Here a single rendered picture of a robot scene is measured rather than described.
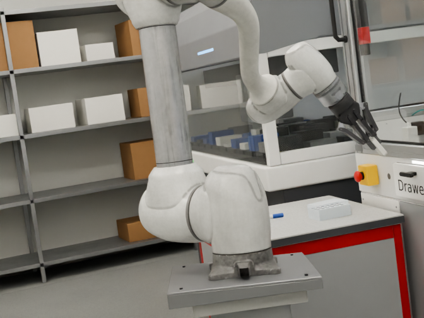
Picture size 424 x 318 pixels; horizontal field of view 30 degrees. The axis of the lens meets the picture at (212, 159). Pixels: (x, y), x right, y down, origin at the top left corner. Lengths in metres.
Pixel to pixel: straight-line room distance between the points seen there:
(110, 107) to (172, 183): 4.02
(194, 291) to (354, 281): 0.91
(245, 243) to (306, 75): 0.64
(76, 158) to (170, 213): 4.38
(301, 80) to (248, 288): 0.76
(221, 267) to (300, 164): 1.35
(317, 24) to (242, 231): 1.53
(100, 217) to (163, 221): 4.42
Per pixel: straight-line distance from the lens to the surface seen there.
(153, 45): 2.12
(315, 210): 2.75
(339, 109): 2.45
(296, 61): 2.39
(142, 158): 6.13
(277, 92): 2.40
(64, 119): 6.04
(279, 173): 3.26
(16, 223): 6.41
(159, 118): 2.11
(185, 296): 1.89
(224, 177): 1.98
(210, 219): 2.00
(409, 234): 2.75
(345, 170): 3.37
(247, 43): 2.24
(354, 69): 2.93
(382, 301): 2.74
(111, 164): 6.51
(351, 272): 2.67
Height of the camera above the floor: 1.27
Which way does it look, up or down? 5 degrees down
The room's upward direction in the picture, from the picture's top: 8 degrees counter-clockwise
